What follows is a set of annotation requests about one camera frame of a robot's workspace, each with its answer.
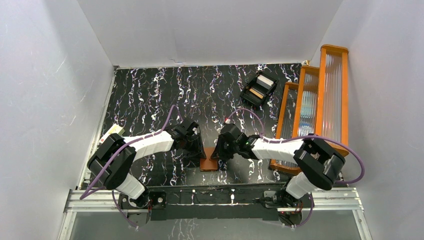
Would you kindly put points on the orange wooden tiered rack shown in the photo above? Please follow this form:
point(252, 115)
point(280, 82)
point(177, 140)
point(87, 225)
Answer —
point(318, 103)

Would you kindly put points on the brown leather card holder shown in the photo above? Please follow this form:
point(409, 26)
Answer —
point(207, 164)

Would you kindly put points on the small white green box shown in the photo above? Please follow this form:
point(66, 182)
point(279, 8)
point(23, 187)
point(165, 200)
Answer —
point(114, 129)

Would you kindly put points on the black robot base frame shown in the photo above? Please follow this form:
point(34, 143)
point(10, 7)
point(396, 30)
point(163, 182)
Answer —
point(233, 201)

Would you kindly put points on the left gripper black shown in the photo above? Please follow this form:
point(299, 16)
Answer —
point(194, 145)

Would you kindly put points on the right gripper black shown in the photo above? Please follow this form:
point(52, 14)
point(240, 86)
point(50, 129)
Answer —
point(218, 153)

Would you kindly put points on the black plastic card box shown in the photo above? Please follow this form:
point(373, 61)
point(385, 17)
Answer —
point(256, 95)

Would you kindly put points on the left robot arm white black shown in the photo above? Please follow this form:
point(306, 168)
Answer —
point(112, 161)

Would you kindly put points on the stack of cards in box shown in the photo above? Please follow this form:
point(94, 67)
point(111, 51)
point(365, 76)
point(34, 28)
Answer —
point(264, 81)

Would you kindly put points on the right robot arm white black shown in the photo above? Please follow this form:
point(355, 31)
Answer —
point(319, 162)

